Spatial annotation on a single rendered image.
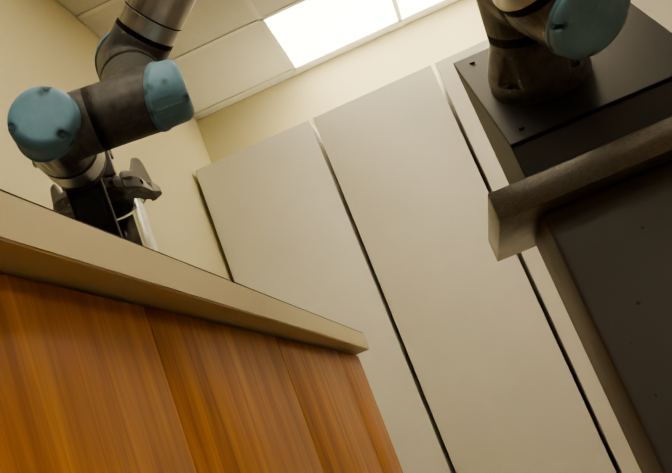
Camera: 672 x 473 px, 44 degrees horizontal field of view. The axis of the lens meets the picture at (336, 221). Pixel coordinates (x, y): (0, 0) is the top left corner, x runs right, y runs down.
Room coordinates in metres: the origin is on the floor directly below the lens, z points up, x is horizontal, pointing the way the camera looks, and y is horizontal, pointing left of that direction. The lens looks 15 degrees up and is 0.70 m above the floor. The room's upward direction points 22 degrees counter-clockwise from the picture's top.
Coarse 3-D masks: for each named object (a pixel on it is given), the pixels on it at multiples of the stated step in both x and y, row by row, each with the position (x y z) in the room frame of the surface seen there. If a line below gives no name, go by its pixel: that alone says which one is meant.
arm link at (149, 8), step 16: (128, 0) 0.87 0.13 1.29; (144, 0) 0.86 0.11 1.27; (160, 0) 0.86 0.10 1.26; (176, 0) 0.86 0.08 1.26; (192, 0) 0.88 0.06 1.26; (128, 16) 0.87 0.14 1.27; (144, 16) 0.87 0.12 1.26; (160, 16) 0.87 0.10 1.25; (176, 16) 0.88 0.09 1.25; (112, 32) 0.89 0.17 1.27; (128, 32) 0.88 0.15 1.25; (144, 32) 0.87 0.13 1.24; (160, 32) 0.88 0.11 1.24; (176, 32) 0.90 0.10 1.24; (112, 48) 0.89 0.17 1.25; (128, 48) 0.88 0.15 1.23; (144, 48) 0.89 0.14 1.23; (160, 48) 0.90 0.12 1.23; (96, 64) 0.93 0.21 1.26
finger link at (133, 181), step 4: (128, 176) 1.03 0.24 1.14; (132, 176) 1.03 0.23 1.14; (124, 180) 1.02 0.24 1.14; (128, 180) 1.02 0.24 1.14; (132, 180) 1.03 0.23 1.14; (136, 180) 1.03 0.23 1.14; (140, 180) 1.05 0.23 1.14; (124, 184) 1.01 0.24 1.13; (128, 184) 1.02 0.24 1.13; (132, 184) 1.03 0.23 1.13; (136, 184) 1.03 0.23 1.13; (140, 184) 1.04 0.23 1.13; (144, 184) 1.05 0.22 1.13; (148, 184) 1.07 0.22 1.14; (120, 188) 1.02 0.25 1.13; (124, 188) 1.02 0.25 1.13; (128, 188) 1.03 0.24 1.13; (132, 188) 1.03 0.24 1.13; (136, 188) 1.04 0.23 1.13; (140, 188) 1.05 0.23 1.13; (144, 188) 1.05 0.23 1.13; (148, 188) 1.06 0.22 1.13; (152, 188) 1.08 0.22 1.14; (128, 192) 1.04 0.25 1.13
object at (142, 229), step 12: (120, 204) 1.09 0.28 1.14; (132, 204) 1.11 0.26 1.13; (120, 216) 1.09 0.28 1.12; (132, 216) 1.10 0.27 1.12; (144, 216) 1.12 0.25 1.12; (120, 228) 1.09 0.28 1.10; (132, 228) 1.10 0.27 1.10; (144, 228) 1.11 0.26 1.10; (132, 240) 1.09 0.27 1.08; (144, 240) 1.11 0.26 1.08
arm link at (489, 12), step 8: (480, 0) 1.05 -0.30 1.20; (488, 0) 1.03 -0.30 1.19; (480, 8) 1.07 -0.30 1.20; (488, 8) 1.04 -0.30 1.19; (496, 8) 1.02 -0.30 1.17; (488, 16) 1.06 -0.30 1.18; (496, 16) 1.04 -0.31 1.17; (504, 16) 1.01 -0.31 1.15; (488, 24) 1.08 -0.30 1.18; (496, 24) 1.06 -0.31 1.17; (504, 24) 1.06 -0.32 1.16; (488, 32) 1.09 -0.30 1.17; (496, 32) 1.08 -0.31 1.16; (504, 32) 1.07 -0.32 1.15; (512, 32) 1.06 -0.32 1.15; (520, 32) 1.06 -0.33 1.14
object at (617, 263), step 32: (608, 192) 1.08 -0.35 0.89; (640, 192) 1.07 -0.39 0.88; (544, 224) 1.10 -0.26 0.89; (576, 224) 1.08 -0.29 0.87; (608, 224) 1.08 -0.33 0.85; (640, 224) 1.08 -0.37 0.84; (544, 256) 1.24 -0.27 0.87; (576, 256) 1.08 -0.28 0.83; (608, 256) 1.08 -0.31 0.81; (640, 256) 1.08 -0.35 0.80; (576, 288) 1.09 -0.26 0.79; (608, 288) 1.08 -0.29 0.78; (640, 288) 1.08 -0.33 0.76; (576, 320) 1.22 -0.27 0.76; (608, 320) 1.08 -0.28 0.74; (640, 320) 1.08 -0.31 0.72; (608, 352) 1.09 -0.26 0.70; (640, 352) 1.08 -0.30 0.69; (608, 384) 1.20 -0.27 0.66; (640, 384) 1.08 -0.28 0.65; (640, 416) 1.09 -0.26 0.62; (640, 448) 1.18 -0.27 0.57
